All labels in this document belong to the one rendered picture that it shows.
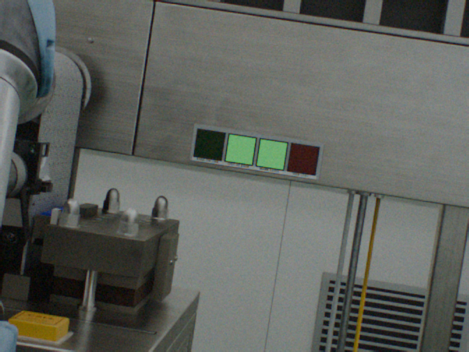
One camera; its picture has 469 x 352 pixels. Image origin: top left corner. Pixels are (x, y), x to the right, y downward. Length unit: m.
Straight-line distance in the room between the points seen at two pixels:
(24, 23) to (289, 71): 0.95
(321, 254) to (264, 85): 2.40
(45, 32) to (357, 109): 0.98
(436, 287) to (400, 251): 2.18
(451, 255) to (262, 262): 2.25
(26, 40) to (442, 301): 1.28
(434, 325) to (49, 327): 0.97
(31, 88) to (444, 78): 1.06
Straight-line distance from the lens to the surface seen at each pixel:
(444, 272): 2.20
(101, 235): 1.69
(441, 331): 2.21
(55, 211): 1.72
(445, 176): 2.02
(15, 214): 1.62
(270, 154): 2.00
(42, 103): 1.73
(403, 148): 2.01
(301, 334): 4.41
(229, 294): 4.40
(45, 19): 1.15
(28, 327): 1.49
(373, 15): 2.03
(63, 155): 1.90
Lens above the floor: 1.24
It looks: 3 degrees down
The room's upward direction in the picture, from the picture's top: 9 degrees clockwise
